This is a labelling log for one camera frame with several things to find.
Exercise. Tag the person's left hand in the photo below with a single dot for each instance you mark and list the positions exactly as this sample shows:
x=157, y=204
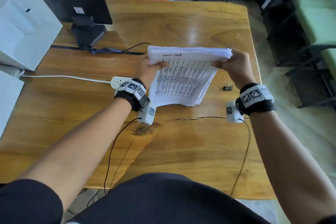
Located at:
x=144, y=71

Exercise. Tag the person's right hand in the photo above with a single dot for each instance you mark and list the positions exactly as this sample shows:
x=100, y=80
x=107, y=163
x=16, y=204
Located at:
x=240, y=70

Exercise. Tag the black binder clip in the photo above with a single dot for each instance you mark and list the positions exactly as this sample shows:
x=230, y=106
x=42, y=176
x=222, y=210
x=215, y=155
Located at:
x=227, y=88

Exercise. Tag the pile of printed papers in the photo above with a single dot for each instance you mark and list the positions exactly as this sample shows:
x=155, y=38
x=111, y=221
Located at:
x=183, y=82

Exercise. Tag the person's right forearm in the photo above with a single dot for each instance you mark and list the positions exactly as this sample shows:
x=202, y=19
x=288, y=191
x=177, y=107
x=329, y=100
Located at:
x=288, y=166

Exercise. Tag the person's left forearm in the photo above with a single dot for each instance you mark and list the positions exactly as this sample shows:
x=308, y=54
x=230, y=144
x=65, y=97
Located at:
x=78, y=147

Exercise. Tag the person's black shirt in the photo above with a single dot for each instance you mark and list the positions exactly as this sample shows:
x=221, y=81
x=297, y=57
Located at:
x=157, y=200

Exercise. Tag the left wristband with markers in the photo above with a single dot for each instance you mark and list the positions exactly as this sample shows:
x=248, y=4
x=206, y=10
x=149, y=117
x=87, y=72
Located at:
x=131, y=90

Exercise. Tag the white power strip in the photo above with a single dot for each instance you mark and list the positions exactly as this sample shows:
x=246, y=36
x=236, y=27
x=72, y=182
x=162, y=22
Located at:
x=116, y=82

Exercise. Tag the row of green cushioned stools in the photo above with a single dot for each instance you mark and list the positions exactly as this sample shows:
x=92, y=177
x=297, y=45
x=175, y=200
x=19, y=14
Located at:
x=315, y=21

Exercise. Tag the black monitor with stand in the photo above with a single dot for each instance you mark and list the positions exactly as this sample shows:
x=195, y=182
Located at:
x=68, y=0

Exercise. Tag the large white box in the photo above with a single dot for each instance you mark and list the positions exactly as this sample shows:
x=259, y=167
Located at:
x=26, y=34

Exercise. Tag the white extension socket block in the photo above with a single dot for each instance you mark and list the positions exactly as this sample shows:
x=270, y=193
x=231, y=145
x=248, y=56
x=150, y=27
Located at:
x=13, y=71

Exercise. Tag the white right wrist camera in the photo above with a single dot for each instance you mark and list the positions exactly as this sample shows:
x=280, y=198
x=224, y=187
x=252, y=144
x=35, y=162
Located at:
x=232, y=112

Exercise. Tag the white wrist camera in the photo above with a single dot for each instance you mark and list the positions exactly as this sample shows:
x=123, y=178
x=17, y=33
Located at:
x=232, y=112
x=148, y=115

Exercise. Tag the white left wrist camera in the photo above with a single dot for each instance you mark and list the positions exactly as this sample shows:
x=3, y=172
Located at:
x=148, y=115

